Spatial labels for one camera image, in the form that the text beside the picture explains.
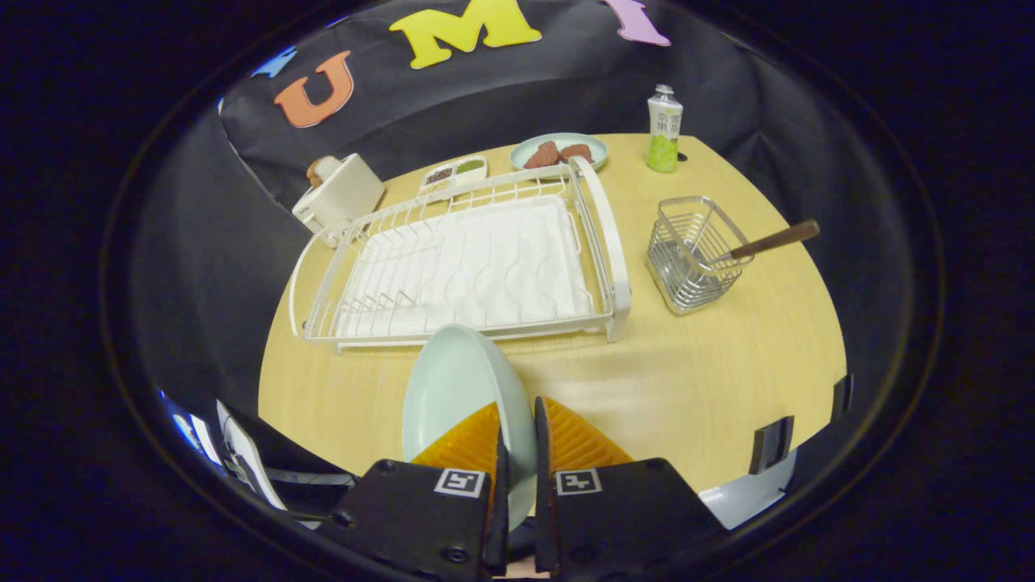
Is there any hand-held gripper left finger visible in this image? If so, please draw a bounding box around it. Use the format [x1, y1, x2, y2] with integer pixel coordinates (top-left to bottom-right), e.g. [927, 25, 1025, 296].
[318, 402, 511, 582]

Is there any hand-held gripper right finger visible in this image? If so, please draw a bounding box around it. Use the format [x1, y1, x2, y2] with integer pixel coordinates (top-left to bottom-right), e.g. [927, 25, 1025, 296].
[534, 395, 729, 580]

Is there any pale green plate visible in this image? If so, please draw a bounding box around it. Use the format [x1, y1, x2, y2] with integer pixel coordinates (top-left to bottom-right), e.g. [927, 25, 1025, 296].
[402, 323, 539, 530]

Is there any white wire dish rack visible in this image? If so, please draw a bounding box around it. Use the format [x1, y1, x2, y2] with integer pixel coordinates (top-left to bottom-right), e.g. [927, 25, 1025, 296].
[289, 156, 632, 355]

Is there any silver wire basket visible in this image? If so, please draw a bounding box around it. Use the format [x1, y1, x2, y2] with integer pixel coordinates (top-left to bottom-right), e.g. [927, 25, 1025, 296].
[647, 196, 755, 316]

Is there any spoon with wooden handle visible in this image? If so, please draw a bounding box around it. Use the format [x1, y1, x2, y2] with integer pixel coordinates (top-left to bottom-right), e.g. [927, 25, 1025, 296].
[683, 219, 821, 276]

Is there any pale green serving dish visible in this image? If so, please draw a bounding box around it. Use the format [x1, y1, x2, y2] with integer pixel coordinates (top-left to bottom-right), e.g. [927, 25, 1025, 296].
[509, 133, 609, 180]

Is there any white rounded object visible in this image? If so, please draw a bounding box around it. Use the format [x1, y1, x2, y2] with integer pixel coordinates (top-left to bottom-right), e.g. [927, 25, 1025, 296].
[699, 449, 799, 531]

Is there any white ribbed drain tray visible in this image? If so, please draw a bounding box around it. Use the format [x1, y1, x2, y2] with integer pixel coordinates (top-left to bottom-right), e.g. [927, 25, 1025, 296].
[336, 196, 595, 339]

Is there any white desk device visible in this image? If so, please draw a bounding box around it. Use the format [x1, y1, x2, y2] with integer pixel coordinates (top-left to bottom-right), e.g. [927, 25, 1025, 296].
[217, 400, 288, 512]

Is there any white divided condiment tray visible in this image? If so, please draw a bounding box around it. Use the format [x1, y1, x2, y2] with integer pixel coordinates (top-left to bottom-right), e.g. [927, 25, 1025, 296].
[418, 154, 488, 195]

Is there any white toaster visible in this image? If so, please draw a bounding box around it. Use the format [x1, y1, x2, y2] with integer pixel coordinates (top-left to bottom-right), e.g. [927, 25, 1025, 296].
[292, 154, 386, 248]

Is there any green tea bottle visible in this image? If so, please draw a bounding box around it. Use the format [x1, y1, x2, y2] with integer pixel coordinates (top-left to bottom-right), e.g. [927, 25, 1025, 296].
[647, 84, 683, 174]

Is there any black backdrop cloth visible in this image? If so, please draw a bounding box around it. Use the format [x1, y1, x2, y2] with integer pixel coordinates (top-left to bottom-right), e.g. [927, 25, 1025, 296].
[133, 0, 890, 405]

